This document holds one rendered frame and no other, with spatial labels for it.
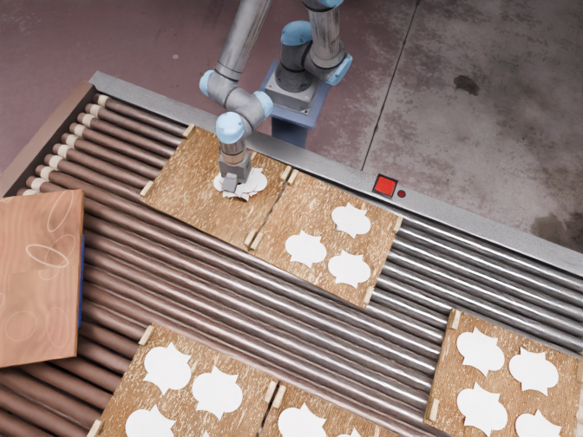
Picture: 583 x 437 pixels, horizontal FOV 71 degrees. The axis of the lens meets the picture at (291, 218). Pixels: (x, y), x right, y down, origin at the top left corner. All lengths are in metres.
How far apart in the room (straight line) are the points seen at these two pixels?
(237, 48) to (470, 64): 2.44
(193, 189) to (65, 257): 0.44
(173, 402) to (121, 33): 2.72
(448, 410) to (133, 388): 0.89
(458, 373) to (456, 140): 1.87
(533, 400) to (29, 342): 1.41
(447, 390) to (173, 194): 1.05
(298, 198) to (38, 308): 0.83
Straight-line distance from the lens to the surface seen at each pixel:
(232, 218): 1.37
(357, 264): 1.33
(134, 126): 1.65
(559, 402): 1.50
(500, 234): 1.58
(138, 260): 1.40
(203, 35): 3.29
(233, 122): 1.13
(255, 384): 1.25
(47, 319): 1.31
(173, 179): 1.47
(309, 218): 1.37
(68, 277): 1.32
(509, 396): 1.43
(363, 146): 2.70
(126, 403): 1.31
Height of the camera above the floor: 2.19
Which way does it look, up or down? 66 degrees down
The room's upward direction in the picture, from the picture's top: 7 degrees clockwise
